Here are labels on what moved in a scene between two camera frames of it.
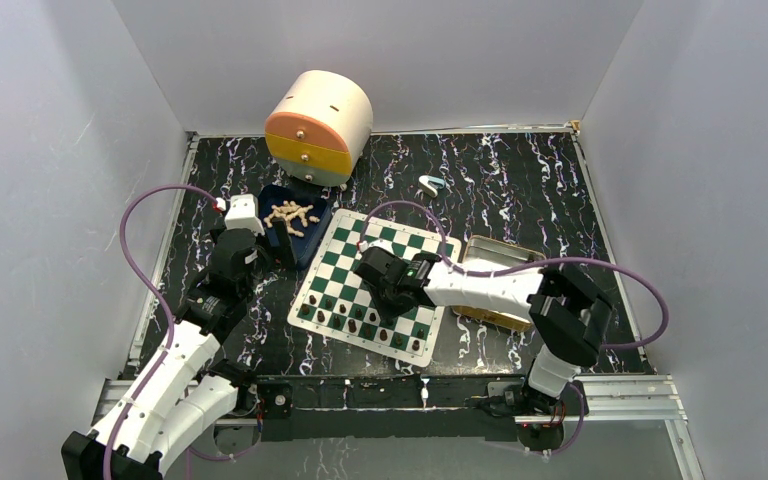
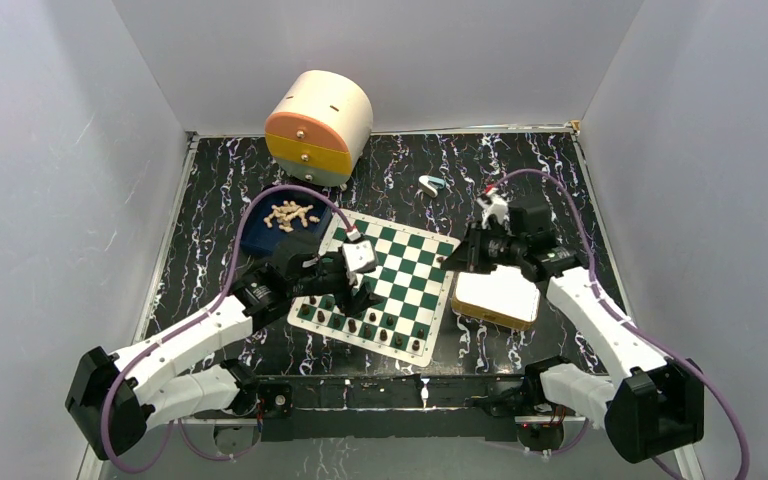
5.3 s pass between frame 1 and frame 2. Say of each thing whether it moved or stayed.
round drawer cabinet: stayed
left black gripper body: moved
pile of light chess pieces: stayed
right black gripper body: moved
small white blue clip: stayed
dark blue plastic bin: stayed
